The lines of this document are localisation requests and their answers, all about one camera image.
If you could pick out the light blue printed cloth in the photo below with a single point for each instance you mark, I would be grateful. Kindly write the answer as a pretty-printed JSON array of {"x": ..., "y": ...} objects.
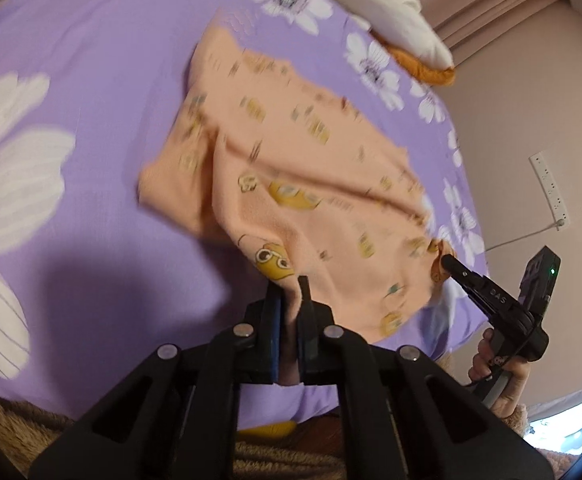
[{"x": 566, "y": 430}]

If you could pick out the person's right hand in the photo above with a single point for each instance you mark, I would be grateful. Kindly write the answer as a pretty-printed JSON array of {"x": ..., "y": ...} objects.
[{"x": 516, "y": 385}]

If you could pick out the white and orange pillow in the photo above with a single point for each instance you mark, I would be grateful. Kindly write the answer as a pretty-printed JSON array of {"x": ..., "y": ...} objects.
[{"x": 396, "y": 15}]

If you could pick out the white power strip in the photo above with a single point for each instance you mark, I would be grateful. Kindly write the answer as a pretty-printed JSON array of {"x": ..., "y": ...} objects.
[{"x": 551, "y": 190}]

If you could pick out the purple floral bedsheet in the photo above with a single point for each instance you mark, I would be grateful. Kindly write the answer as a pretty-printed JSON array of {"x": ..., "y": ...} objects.
[{"x": 96, "y": 35}]

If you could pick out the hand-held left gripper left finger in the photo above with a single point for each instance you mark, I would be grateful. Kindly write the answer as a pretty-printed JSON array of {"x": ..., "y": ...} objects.
[{"x": 273, "y": 332}]

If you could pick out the orange cartoon print garment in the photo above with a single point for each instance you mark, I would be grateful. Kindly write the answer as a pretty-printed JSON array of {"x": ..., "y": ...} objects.
[{"x": 281, "y": 125}]

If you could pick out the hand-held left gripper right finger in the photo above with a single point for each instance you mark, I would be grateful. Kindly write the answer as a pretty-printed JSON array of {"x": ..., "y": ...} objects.
[{"x": 305, "y": 332}]

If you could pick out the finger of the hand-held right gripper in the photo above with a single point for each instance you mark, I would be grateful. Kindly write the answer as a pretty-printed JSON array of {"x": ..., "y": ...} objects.
[{"x": 463, "y": 280}]

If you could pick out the yellow cloth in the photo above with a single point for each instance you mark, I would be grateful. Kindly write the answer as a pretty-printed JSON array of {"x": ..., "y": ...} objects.
[{"x": 271, "y": 430}]

